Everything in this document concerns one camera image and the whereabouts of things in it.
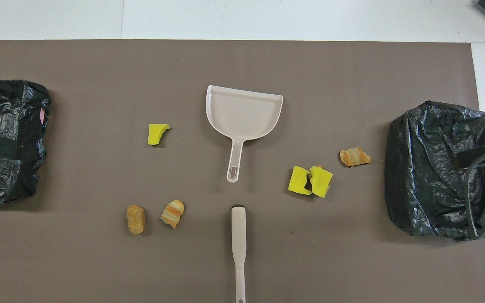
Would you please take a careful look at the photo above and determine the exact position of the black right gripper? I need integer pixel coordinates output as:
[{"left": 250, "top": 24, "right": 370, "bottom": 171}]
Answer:
[{"left": 454, "top": 141, "right": 485, "bottom": 170}]

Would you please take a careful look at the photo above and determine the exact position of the striped orange croissant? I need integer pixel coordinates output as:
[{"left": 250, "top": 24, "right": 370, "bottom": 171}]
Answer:
[
  {"left": 339, "top": 146, "right": 372, "bottom": 167},
  {"left": 160, "top": 200, "right": 185, "bottom": 229}
]

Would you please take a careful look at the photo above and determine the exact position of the oval brown bread roll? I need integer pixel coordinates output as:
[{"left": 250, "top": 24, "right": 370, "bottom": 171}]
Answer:
[{"left": 126, "top": 205, "right": 146, "bottom": 235}]

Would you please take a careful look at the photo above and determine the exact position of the curved yellow sponge piece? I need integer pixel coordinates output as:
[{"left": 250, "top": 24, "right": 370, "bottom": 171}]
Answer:
[{"left": 147, "top": 123, "right": 171, "bottom": 146}]

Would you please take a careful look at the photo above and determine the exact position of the beige plastic dustpan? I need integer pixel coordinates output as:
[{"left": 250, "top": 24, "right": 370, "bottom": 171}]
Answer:
[{"left": 205, "top": 85, "right": 284, "bottom": 183}]

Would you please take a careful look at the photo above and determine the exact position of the beige brush with black bristles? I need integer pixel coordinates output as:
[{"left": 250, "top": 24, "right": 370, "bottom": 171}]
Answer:
[{"left": 231, "top": 204, "right": 247, "bottom": 303}]

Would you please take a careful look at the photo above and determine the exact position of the black bin bag with pink spot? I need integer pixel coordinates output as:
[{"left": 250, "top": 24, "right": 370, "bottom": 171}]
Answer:
[{"left": 0, "top": 79, "right": 52, "bottom": 205}]

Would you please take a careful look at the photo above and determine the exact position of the black plastic bin bag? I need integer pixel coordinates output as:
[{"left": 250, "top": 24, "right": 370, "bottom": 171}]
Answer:
[{"left": 384, "top": 100, "right": 485, "bottom": 241}]

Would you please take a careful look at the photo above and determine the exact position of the brown table mat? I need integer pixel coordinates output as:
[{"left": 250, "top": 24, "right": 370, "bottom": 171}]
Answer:
[{"left": 0, "top": 40, "right": 485, "bottom": 303}]

